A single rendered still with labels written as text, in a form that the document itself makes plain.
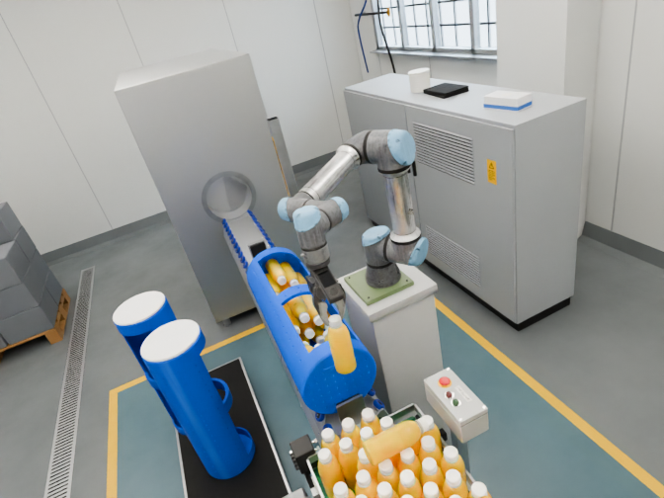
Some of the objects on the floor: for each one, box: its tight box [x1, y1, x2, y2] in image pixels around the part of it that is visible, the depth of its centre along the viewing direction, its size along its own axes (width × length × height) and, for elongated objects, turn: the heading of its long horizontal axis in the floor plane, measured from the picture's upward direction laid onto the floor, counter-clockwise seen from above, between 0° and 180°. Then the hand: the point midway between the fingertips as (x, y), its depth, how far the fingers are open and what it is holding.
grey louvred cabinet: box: [343, 73, 587, 331], centre depth 366 cm, size 54×215×145 cm, turn 44°
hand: (334, 320), depth 135 cm, fingers closed on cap, 4 cm apart
